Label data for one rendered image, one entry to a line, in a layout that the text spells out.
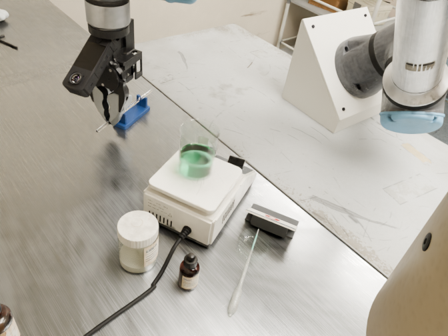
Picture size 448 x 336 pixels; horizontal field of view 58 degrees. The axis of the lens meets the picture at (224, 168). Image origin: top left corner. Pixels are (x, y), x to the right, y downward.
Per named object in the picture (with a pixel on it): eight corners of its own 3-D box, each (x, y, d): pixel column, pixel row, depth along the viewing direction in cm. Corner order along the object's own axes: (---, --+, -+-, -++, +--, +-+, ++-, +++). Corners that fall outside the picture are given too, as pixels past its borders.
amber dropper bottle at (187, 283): (174, 279, 61) (177, 250, 57) (191, 271, 63) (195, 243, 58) (183, 295, 60) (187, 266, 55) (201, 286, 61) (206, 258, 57)
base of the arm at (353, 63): (365, 37, 104) (399, 19, 96) (383, 93, 104) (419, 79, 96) (327, 43, 96) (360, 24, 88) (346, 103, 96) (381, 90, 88)
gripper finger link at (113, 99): (138, 119, 87) (136, 81, 81) (121, 133, 83) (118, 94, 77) (125, 114, 88) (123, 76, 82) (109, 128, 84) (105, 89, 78)
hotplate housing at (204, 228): (197, 157, 84) (201, 126, 79) (255, 181, 80) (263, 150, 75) (134, 227, 68) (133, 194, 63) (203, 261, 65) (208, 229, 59)
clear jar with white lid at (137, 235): (111, 268, 61) (109, 234, 56) (129, 239, 66) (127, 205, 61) (148, 280, 61) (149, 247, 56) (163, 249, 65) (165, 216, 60)
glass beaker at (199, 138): (170, 163, 69) (173, 121, 63) (205, 155, 71) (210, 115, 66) (186, 190, 64) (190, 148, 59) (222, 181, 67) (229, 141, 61)
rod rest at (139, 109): (138, 105, 95) (138, 91, 93) (150, 110, 95) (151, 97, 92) (112, 125, 88) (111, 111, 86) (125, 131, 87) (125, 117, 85)
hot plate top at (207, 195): (183, 147, 73) (184, 143, 72) (243, 172, 70) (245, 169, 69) (145, 186, 64) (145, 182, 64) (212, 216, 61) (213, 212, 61)
